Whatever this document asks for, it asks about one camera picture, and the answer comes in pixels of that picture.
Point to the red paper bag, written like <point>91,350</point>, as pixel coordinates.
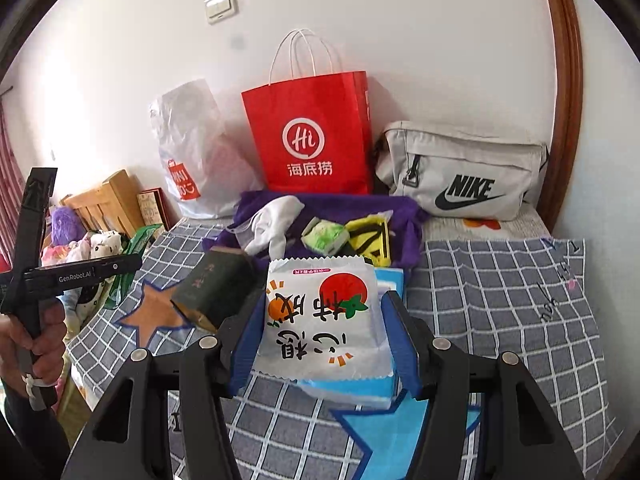
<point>310,110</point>

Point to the grey checked blanket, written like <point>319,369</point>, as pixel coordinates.
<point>500,310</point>

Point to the white snack packet tomato print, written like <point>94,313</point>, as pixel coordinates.
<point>320,320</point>

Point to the wooden headboard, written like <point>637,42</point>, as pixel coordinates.
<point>110,200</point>

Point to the white spotted plush toy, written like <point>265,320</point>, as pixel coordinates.
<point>100,250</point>

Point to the grey waist bag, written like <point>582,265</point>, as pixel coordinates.
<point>475,160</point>

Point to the red striped curtain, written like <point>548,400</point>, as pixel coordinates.
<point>10,185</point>

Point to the person's left hand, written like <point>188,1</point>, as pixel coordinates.
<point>50,340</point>

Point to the white plastic shopping bag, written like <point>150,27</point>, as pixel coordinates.
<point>200,160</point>

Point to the white wall switch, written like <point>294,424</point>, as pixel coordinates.
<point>221,6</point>

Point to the brown wooden door frame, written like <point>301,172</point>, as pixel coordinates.
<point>562,85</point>

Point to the person's left forearm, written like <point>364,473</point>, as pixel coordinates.
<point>25,440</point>

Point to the white printed bed sheet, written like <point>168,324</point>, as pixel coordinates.
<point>480,225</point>

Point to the green plastic bag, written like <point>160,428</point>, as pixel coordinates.
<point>140,242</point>

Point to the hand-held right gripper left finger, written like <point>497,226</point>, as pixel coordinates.
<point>210,390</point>

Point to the purple plush toy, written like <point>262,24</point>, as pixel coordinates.
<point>67,225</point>

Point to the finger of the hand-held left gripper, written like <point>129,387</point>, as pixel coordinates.
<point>117,264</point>

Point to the blue tissue pack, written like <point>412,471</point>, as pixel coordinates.
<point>350,392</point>

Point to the green white snack packet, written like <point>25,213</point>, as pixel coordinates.
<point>325,236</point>

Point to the dark green book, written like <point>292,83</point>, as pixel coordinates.
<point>215,285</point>

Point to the white glove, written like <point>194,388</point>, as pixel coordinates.
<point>272,220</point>

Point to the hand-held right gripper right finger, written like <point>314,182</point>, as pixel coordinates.
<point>450,390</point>

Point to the purple towel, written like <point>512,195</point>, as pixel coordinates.
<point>350,205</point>

